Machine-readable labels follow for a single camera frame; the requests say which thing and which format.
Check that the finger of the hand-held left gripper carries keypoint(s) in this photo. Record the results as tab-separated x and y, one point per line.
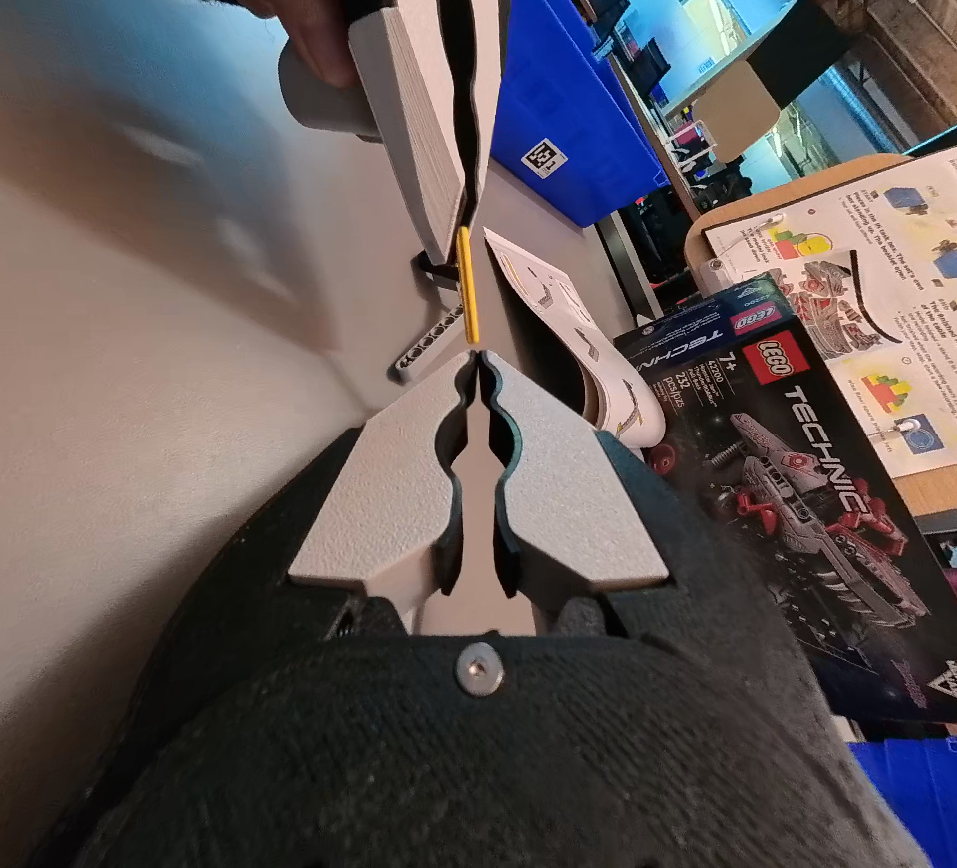
490	1
419	98

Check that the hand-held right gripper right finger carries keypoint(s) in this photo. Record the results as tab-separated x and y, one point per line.
576	502

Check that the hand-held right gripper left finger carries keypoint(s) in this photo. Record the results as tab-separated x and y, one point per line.
381	494

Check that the grey bent toy beam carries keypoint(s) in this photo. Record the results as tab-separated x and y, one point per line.
426	352

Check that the yellow toy axle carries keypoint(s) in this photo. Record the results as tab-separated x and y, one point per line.
469	285

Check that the grey desk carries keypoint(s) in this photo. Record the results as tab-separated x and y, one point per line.
149	397

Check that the white instruction booklet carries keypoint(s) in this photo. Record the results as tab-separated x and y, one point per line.
590	345

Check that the dark toy set box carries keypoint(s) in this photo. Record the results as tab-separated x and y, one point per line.
792	509

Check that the printed instruction sheet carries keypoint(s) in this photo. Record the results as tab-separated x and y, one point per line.
882	247

